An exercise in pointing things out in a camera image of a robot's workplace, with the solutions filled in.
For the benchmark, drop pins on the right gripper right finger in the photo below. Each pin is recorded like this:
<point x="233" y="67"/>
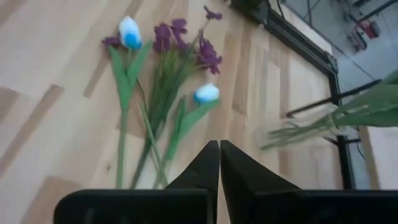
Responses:
<point x="280" y="208"/>

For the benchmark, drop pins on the clear glass vase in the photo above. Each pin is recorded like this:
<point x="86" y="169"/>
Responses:
<point x="295" y="130"/>

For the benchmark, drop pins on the black aluminium rig frame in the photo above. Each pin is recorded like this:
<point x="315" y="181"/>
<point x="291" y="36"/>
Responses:
<point x="311" y="51"/>

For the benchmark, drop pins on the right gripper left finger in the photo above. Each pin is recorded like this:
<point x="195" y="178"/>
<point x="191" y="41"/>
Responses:
<point x="155" y="208"/>

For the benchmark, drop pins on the purple flower bunch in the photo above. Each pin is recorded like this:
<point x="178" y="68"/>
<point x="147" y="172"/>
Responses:
<point x="206" y="56"/>

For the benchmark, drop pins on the white and blue tulip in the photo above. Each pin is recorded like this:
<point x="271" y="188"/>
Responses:
<point x="206" y="93"/>
<point x="130" y="31"/>

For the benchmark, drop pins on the small purple flower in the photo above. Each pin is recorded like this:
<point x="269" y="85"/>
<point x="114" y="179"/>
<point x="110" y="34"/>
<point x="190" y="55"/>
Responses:
<point x="111" y="41"/>

